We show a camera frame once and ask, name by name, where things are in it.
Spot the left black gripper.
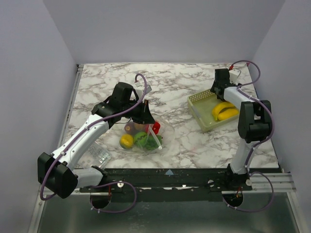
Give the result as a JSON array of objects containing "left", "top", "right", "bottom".
[{"left": 121, "top": 98, "right": 156, "bottom": 125}]

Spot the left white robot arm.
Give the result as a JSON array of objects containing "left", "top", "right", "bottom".
[{"left": 37, "top": 82, "right": 155, "bottom": 199}]

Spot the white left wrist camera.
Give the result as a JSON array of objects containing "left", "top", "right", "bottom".
[{"left": 134, "top": 81, "right": 152, "bottom": 99}]

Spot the green watermelon toy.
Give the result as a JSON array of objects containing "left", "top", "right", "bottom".
[{"left": 134, "top": 132, "right": 148, "bottom": 148}]

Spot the beige plastic basket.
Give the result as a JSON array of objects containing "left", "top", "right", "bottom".
[{"left": 188, "top": 89, "right": 239, "bottom": 133}]

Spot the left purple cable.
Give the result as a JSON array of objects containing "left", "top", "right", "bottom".
[{"left": 39, "top": 74, "right": 148, "bottom": 214}]

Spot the aluminium extrusion rail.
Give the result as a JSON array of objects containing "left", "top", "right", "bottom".
[{"left": 245, "top": 172, "right": 297, "bottom": 192}]

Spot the green bell pepper toy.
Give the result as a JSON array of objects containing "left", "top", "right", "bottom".
[{"left": 143, "top": 134, "right": 159, "bottom": 150}]

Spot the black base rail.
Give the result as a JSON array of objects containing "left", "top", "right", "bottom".
[{"left": 80, "top": 168, "right": 281, "bottom": 206}]

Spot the red bell pepper toy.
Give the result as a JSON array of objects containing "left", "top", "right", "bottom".
[{"left": 152, "top": 121, "right": 161, "bottom": 134}]

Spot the yellow lemon toy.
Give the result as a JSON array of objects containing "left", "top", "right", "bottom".
[{"left": 120, "top": 134, "right": 134, "bottom": 149}]

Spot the clear zip top bag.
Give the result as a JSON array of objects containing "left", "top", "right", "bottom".
[{"left": 119, "top": 117, "right": 175, "bottom": 154}]

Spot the purple mangosteen toy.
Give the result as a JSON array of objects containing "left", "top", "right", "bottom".
[{"left": 124, "top": 122, "right": 137, "bottom": 135}]

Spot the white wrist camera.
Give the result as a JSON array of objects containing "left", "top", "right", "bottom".
[
  {"left": 229, "top": 69, "right": 241, "bottom": 84},
  {"left": 134, "top": 81, "right": 152, "bottom": 99}
]

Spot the yellow banana bunch toy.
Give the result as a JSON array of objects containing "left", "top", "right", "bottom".
[{"left": 212, "top": 102, "right": 239, "bottom": 121}]

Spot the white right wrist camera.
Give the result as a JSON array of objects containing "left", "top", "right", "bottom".
[{"left": 229, "top": 69, "right": 241, "bottom": 84}]

